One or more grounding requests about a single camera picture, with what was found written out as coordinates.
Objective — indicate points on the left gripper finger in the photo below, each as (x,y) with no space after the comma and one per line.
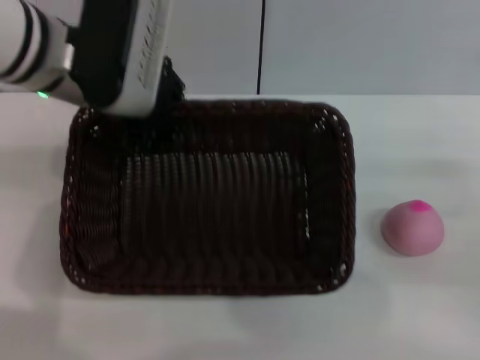
(171,86)

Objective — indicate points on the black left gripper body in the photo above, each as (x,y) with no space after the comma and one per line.
(99,56)

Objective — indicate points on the dark brown woven basket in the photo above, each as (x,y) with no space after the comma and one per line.
(225,206)

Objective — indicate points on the pink round bun toy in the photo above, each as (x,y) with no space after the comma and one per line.
(412,230)

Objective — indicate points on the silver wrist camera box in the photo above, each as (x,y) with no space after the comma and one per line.
(150,45)

